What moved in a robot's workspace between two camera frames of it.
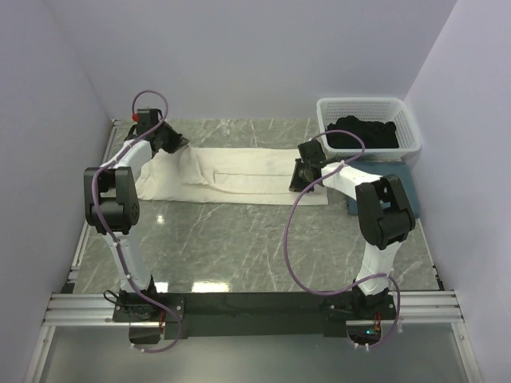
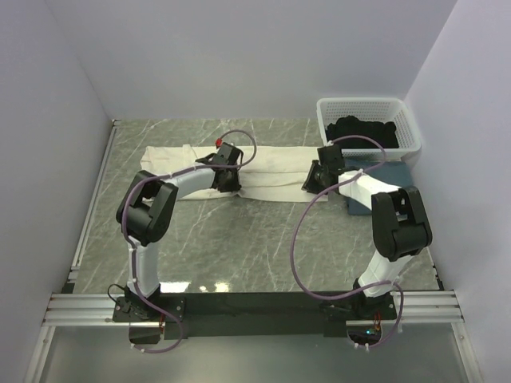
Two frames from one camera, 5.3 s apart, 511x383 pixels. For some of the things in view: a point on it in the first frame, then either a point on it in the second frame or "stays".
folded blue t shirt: (382, 167) stays
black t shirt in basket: (374, 135) stays
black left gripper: (174, 140) -> (230, 183)
